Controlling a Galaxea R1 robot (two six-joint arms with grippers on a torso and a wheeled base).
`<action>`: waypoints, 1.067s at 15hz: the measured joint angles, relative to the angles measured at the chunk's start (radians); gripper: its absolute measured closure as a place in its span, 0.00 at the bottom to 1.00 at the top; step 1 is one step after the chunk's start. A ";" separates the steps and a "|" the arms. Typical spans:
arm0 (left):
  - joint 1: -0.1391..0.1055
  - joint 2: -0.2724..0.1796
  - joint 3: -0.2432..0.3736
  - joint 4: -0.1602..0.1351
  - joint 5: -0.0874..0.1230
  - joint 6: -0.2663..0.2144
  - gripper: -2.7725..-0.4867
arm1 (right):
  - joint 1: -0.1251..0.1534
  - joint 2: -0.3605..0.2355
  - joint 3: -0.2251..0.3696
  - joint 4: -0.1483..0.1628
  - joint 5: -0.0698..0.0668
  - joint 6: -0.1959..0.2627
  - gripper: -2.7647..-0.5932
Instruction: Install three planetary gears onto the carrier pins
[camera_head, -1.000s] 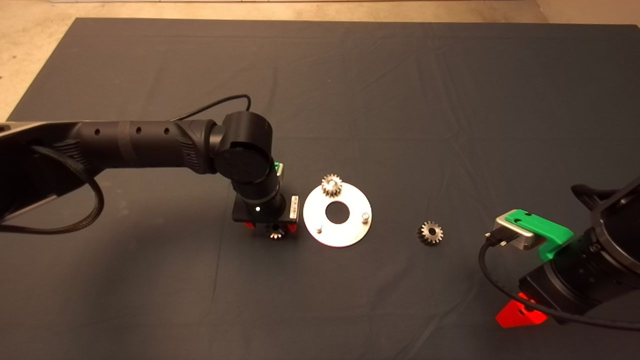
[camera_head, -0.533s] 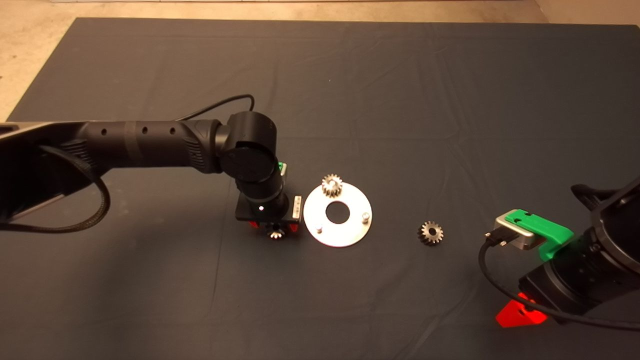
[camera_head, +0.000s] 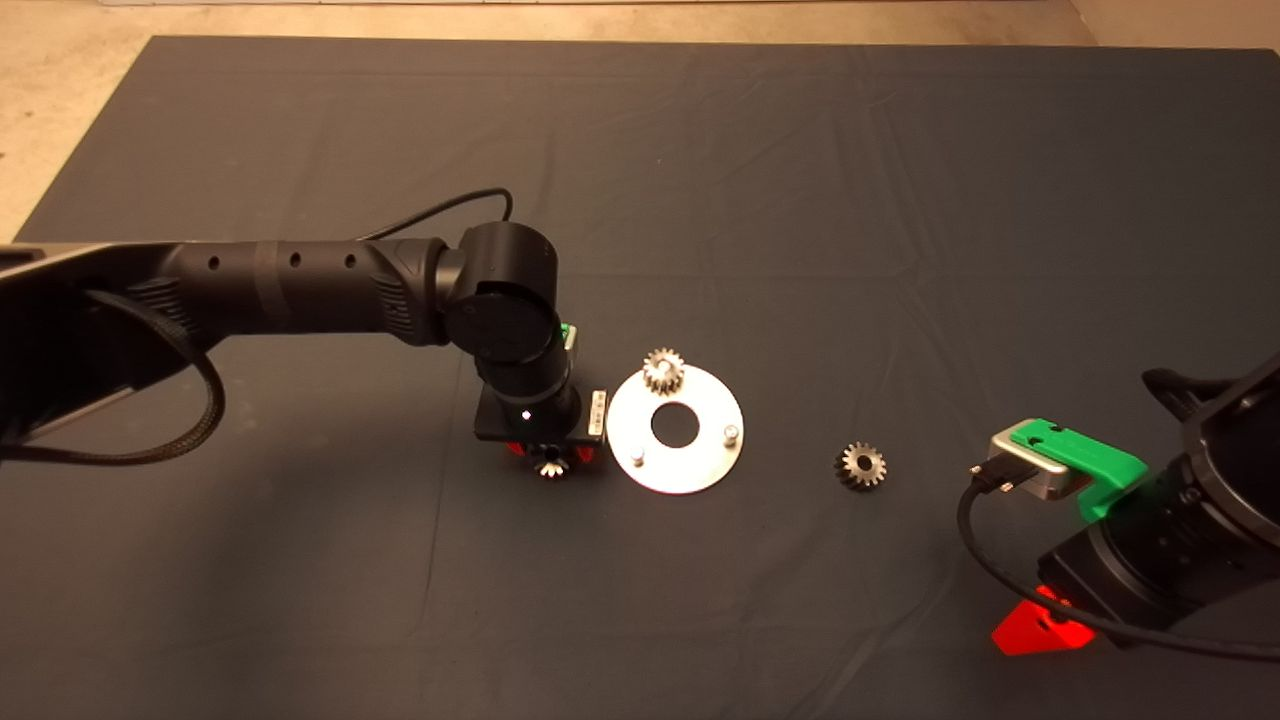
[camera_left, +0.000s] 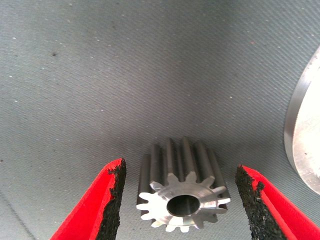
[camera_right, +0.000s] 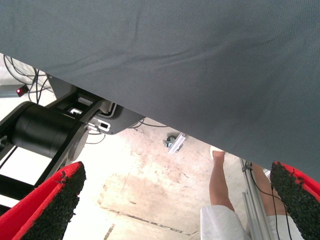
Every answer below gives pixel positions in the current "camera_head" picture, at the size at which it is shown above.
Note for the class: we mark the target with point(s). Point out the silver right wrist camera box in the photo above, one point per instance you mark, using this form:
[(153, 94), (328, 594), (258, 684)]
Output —
[(1045, 482)]

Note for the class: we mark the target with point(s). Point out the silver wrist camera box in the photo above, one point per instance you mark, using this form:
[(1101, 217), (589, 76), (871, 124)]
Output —
[(1045, 482), (573, 345)]

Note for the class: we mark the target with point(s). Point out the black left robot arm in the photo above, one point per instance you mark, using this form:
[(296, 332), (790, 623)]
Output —
[(300, 290)]

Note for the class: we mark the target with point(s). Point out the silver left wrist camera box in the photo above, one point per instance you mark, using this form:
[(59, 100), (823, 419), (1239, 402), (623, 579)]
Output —
[(573, 345)]

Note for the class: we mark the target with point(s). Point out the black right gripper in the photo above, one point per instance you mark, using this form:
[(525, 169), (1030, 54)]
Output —
[(1130, 570)]

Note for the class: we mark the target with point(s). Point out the dark grey table cloth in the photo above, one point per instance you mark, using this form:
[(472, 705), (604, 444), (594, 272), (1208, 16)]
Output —
[(850, 200)]

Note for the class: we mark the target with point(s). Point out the green right camera mount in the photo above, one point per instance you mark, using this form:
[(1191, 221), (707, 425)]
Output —
[(1090, 458)]

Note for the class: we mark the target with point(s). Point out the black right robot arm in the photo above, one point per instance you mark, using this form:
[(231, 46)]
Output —
[(1250, 470)]

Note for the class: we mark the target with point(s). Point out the steel planetary gear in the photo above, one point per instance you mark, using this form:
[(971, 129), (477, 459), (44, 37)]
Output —
[(850, 468), (545, 468), (655, 375)]

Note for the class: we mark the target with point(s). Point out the round metal carrier plate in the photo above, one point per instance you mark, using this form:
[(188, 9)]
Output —
[(630, 430)]

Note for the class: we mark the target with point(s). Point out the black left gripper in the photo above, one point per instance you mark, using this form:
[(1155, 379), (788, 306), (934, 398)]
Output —
[(540, 420)]

